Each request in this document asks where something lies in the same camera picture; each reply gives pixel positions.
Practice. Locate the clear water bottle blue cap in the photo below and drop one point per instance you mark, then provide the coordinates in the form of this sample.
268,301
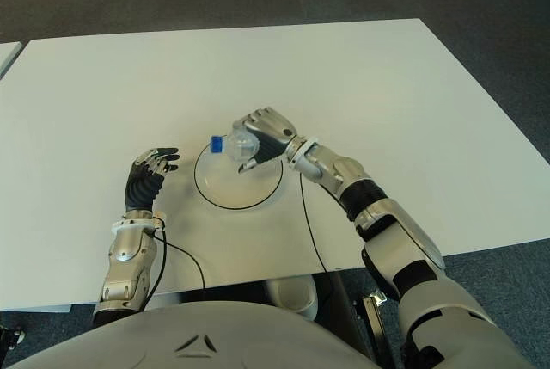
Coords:
240,144

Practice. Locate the grey robot torso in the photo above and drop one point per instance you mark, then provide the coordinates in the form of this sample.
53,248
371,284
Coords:
172,334

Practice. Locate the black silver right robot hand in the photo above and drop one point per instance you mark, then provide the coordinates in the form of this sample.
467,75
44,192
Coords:
273,128

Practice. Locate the black stand with wheel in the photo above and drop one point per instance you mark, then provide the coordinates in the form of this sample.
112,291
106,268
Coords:
8,336

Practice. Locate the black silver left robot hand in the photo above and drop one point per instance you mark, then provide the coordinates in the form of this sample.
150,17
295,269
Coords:
139,186

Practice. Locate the black table leg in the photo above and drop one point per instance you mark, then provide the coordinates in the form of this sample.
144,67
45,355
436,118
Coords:
344,321

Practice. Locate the white plate with black rim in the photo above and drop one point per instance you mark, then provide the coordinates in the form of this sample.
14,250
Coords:
232,188

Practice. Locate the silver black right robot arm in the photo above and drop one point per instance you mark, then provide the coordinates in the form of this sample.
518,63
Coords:
386,223

